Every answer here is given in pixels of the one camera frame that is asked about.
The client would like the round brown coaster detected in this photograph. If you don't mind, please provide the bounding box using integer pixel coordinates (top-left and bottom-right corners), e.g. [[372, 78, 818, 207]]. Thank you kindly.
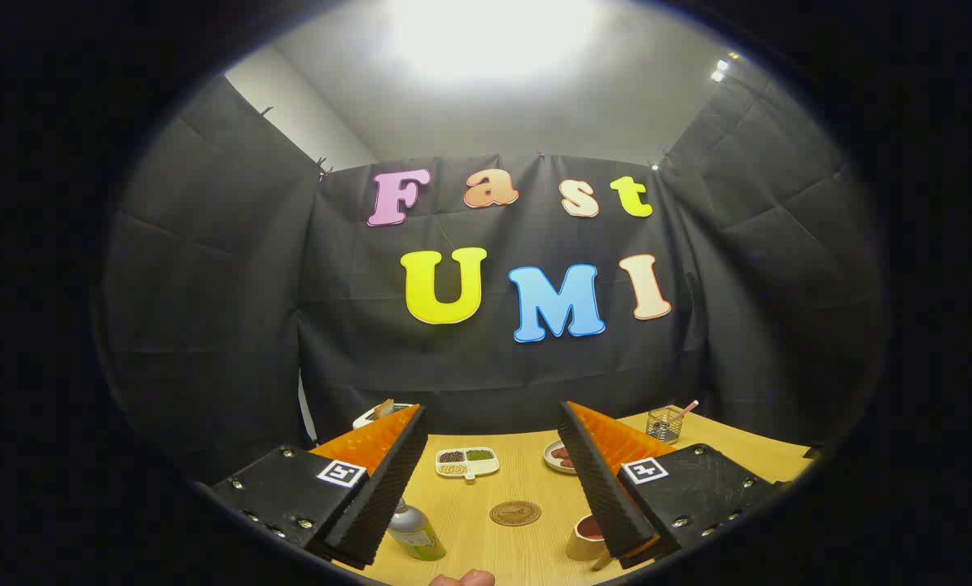
[[489, 501, 542, 527]]

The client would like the silver bottle with green label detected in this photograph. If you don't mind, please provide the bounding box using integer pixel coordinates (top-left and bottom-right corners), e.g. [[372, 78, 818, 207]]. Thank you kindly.
[[387, 498, 446, 562]]

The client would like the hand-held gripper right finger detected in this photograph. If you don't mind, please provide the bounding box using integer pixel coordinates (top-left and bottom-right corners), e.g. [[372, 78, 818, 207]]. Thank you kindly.
[[558, 400, 792, 571]]

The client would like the ceiling light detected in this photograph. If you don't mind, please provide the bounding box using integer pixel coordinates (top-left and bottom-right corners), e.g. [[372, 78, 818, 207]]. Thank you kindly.
[[388, 0, 601, 82]]

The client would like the wire mesh holder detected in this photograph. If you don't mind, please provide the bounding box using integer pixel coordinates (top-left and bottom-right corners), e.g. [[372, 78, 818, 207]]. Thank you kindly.
[[646, 407, 684, 444]]

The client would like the white divided dish with beans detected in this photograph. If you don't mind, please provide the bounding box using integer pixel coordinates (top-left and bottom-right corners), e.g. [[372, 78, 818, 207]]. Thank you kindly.
[[436, 447, 501, 482]]

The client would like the white toaster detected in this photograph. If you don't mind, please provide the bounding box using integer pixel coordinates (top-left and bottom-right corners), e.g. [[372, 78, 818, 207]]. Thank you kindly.
[[352, 402, 414, 431]]

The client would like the cream cup with wooden handle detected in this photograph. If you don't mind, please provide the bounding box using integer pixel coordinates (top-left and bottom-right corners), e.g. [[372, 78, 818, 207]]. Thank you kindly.
[[566, 513, 621, 571]]

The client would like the white oval plate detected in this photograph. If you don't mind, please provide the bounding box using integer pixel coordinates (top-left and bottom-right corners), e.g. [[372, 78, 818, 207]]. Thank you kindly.
[[543, 439, 580, 475]]

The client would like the wooden table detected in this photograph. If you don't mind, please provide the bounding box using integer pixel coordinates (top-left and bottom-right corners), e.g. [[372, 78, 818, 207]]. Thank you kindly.
[[315, 407, 812, 586]]

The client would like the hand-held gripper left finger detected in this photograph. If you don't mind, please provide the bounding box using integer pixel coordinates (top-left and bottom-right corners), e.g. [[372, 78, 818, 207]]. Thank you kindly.
[[197, 403, 430, 571]]

